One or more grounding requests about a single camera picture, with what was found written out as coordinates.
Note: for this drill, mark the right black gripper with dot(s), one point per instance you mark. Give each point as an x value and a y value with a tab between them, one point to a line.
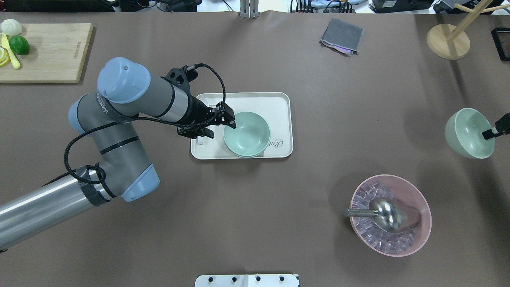
503	128

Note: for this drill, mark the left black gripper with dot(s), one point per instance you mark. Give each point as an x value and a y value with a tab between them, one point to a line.
197	114

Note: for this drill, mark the green bowl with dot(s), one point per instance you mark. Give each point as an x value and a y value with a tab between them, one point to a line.
464	134
252	134
246	156

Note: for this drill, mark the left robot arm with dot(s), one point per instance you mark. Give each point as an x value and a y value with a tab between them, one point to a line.
107	159

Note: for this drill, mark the green bowl on tray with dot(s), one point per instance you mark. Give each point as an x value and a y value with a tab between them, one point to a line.
246	156

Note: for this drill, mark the cream serving tray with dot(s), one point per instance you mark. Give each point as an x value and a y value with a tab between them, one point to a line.
274	107

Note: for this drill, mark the wooden mug tree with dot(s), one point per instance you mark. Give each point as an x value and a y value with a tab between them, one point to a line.
451	42

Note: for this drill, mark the pink bowl with ice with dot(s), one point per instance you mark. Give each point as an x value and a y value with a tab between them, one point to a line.
395	188

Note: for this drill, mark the metal ice scoop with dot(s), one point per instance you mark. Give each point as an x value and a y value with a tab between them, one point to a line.
387	214

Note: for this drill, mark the grey and purple cloths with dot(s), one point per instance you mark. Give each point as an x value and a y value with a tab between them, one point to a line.
342	37

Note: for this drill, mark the bamboo cutting board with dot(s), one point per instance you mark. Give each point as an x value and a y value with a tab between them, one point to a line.
57	54

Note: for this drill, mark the green lime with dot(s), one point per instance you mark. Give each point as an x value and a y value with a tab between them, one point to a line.
19	45

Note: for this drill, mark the top lemon slice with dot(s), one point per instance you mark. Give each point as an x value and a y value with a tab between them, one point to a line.
4	57

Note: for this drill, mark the yellow plastic knife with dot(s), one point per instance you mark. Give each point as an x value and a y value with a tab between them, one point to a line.
12	57

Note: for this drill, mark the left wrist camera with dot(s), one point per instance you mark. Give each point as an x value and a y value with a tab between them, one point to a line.
182	77

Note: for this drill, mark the aluminium frame post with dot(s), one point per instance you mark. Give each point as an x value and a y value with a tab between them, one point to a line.
249	9

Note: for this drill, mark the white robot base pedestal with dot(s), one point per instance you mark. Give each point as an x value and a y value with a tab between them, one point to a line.
248	280

